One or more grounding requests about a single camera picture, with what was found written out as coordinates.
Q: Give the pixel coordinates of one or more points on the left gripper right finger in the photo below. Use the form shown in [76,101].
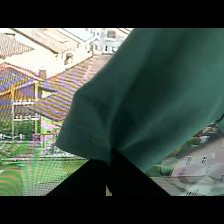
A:
[133,180]

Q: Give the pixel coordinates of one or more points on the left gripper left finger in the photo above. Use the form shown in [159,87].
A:
[85,180]

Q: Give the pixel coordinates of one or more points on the dark green T-shirt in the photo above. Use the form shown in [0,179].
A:
[150,93]

